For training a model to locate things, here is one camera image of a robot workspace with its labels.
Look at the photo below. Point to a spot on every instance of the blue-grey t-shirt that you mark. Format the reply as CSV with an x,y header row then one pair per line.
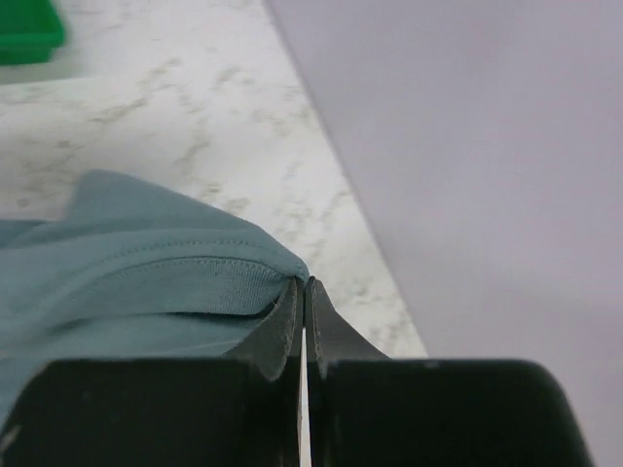
x,y
132,270

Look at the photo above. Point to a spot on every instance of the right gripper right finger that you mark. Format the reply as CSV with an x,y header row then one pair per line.
x,y
368,409

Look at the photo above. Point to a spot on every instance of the green plastic bin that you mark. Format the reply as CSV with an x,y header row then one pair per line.
x,y
30,31

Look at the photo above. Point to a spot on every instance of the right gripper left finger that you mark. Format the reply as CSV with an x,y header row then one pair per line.
x,y
239,409

